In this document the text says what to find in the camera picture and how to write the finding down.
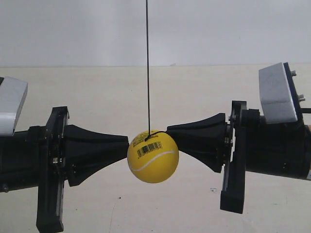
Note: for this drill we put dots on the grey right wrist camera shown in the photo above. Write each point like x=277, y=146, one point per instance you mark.
x=278, y=96

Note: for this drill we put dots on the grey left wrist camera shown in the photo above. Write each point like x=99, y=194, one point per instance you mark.
x=13, y=94

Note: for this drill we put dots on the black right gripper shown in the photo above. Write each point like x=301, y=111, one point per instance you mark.
x=282, y=149

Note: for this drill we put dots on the yellow tennis ball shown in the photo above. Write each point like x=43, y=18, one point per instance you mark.
x=153, y=156

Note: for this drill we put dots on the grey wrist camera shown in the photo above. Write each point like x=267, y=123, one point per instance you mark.
x=13, y=94
x=278, y=96

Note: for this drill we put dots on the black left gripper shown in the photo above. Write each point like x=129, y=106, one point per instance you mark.
x=33, y=158

